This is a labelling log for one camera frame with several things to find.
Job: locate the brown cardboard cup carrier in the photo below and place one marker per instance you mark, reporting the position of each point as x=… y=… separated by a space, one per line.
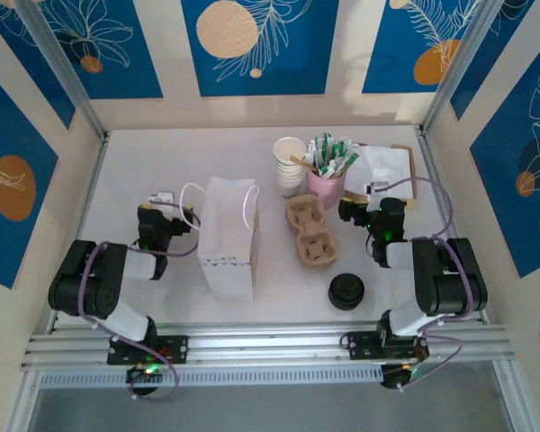
x=312 y=234

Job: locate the blue floral wall panel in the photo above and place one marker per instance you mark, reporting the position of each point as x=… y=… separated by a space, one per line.
x=9 y=126
x=499 y=180
x=387 y=45
x=499 y=67
x=297 y=67
x=36 y=76
x=117 y=67

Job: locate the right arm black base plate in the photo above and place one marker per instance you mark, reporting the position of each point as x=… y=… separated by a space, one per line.
x=362 y=344

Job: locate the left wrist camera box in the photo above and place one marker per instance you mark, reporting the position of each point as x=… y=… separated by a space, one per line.
x=161 y=198

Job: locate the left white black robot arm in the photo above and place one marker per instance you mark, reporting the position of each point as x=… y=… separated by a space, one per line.
x=137 y=265

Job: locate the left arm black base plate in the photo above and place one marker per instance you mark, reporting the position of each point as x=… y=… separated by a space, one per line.
x=175 y=348

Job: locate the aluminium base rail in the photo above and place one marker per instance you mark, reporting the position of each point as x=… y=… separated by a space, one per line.
x=274 y=346

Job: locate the stack of black cup lids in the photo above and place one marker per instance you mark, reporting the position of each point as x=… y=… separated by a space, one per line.
x=346 y=292

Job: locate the aluminium frame post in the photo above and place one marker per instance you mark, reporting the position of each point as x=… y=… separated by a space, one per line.
x=64 y=67
x=461 y=67

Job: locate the pink ceramic mug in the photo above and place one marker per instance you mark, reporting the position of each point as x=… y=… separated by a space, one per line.
x=326 y=191

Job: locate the stack of white paper cups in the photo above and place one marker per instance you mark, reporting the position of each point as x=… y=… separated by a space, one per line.
x=289 y=173

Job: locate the wooden napkin tray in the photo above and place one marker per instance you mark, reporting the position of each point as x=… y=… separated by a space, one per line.
x=411 y=180

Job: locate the white paper gift bag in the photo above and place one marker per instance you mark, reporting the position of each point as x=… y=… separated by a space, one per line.
x=227 y=234

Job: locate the green white sugar stick bundle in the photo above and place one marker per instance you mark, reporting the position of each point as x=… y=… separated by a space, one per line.
x=330 y=153

